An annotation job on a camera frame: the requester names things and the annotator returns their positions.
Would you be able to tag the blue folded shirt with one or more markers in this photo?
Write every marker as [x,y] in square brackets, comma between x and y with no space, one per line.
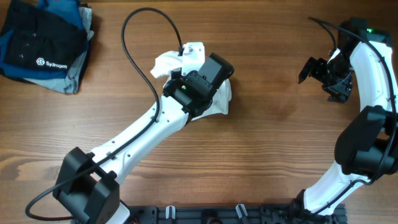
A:
[68,10]

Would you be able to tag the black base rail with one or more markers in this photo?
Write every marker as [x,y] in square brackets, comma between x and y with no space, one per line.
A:
[266,214]

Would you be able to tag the black folded shirt with logo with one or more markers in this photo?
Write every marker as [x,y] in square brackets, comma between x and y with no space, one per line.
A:
[40,39]

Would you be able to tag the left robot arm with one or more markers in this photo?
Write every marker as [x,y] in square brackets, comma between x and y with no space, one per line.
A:
[88,184]

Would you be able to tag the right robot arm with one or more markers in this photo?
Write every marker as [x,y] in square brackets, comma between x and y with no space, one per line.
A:
[367,149]

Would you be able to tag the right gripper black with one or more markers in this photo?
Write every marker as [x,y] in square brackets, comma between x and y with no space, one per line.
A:
[340,91]

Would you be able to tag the white polo shirt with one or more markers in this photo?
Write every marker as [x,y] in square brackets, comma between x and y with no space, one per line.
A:
[197,97]

